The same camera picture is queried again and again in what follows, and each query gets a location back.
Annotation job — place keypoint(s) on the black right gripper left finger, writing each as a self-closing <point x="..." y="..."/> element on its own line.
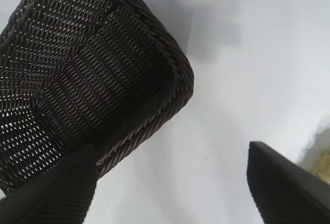
<point x="56" y="200"/>

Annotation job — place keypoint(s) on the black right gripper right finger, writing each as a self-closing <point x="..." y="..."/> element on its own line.
<point x="288" y="193"/>

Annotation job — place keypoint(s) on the long striped bread loaf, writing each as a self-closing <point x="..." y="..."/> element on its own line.
<point x="323" y="157"/>

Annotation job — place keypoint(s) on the dark brown wicker basket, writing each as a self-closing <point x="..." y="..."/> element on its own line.
<point x="85" y="74"/>

